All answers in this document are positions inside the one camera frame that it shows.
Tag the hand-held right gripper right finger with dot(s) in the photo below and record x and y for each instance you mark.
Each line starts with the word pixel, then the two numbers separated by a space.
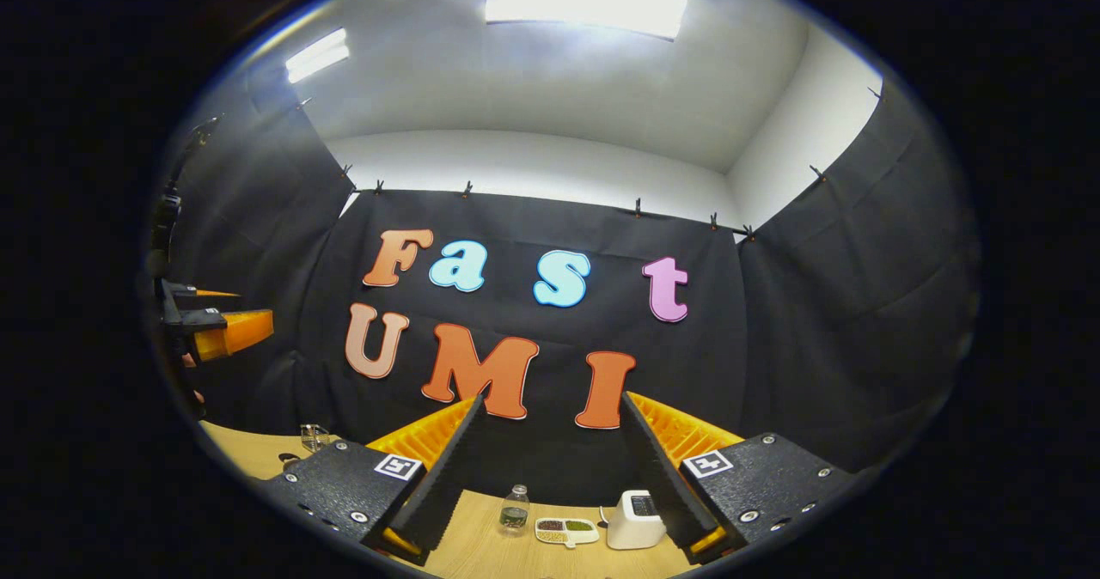
pixel 666 493

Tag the white toaster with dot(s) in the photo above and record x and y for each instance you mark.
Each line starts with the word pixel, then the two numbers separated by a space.
pixel 632 527

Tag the clear water bottle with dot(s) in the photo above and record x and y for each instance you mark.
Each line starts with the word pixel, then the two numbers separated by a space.
pixel 514 515

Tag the row of small cloth clips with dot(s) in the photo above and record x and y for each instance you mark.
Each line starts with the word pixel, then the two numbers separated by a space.
pixel 638 208

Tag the large ceiling light panel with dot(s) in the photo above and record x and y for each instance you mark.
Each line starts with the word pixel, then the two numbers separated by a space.
pixel 584 3

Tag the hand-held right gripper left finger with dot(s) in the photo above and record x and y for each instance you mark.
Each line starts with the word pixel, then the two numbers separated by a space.
pixel 438 484

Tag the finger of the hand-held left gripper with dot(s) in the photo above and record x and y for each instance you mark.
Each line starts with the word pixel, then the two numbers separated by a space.
pixel 236 330
pixel 215 293

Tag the white divided dish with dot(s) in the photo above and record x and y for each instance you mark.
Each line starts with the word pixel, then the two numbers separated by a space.
pixel 567 532

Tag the small ceiling light panel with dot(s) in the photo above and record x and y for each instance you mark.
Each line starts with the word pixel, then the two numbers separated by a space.
pixel 316 55

